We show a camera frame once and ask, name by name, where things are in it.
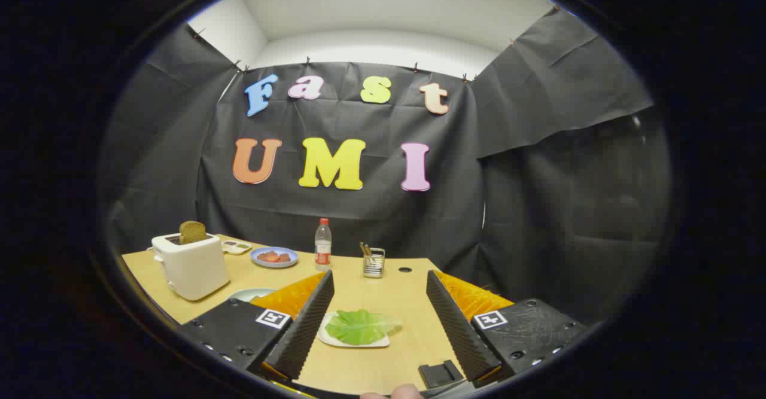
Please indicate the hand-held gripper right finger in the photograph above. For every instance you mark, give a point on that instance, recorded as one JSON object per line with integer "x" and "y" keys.
{"x": 455, "y": 327}

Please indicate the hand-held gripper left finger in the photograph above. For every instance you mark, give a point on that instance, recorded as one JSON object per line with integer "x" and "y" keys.
{"x": 308, "y": 321}

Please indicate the green lettuce leaf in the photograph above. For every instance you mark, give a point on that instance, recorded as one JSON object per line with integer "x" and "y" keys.
{"x": 359, "y": 326}

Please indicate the brown toasted bread slice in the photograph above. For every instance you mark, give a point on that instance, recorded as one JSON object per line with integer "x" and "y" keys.
{"x": 192, "y": 231}

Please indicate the white square plate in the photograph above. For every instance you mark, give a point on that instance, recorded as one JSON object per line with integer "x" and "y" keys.
{"x": 335, "y": 343}

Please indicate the pale green round plate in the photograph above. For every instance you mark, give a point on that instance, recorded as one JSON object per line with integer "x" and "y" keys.
{"x": 248, "y": 294}

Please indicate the blue round plate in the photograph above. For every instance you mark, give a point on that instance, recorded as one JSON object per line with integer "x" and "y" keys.
{"x": 274, "y": 264}

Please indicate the clear plastic water bottle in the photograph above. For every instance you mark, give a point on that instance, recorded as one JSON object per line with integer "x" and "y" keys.
{"x": 323, "y": 249}

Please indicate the brown meat slices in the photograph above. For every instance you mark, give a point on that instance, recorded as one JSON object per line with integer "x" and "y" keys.
{"x": 272, "y": 256}

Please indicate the small white sauce dish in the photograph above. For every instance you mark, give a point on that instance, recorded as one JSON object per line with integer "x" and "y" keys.
{"x": 236, "y": 246}

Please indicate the white toaster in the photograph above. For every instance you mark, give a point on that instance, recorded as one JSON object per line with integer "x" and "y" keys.
{"x": 194, "y": 267}

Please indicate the black backdrop cloth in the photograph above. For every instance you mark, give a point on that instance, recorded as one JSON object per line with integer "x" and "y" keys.
{"x": 538, "y": 207}

